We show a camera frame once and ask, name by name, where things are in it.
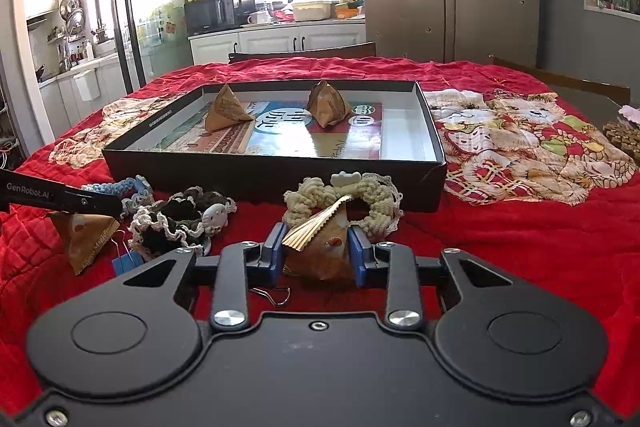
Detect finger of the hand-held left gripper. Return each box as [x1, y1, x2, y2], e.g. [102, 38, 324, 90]
[62, 189, 125, 221]

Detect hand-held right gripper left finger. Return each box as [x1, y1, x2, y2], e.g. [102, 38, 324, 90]
[122, 222, 287, 332]

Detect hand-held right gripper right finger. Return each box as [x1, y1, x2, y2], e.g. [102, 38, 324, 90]
[347, 226, 516, 331]

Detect brown triangular paper packet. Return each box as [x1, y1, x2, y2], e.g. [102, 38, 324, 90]
[306, 80, 354, 128]
[204, 83, 256, 132]
[281, 199, 359, 284]
[47, 211, 121, 277]

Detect blue crochet scrunchie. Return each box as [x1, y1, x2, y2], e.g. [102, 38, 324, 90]
[81, 175, 154, 214]

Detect blue binder clip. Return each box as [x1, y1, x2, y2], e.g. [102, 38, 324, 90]
[112, 231, 145, 279]

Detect black white lace scrunchie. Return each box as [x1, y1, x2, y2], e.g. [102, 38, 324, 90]
[127, 206, 213, 259]

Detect black shallow cardboard box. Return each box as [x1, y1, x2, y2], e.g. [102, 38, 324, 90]
[101, 80, 448, 214]

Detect beige braided scrunchie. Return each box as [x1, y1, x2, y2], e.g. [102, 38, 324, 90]
[282, 171, 404, 242]

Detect white hanging bin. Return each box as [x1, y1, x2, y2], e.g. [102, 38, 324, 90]
[72, 67, 104, 103]

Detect printed sheet in box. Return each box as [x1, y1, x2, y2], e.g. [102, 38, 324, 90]
[162, 99, 385, 160]

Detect metal pot lid rack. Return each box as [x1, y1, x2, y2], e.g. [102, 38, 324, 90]
[58, 0, 87, 38]

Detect wooden chair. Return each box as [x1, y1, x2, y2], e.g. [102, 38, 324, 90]
[489, 56, 632, 106]
[228, 41, 377, 66]

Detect white kitchen cabinet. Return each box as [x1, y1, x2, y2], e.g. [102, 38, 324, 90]
[188, 19, 367, 66]

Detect black microwave oven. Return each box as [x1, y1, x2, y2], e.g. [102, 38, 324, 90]
[183, 0, 239, 36]

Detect white plastic tub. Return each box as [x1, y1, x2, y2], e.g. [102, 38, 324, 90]
[291, 0, 334, 22]

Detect brown woven item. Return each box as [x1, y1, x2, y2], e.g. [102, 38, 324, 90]
[602, 120, 640, 166]

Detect silver wire clip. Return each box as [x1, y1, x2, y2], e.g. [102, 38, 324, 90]
[249, 286, 292, 309]

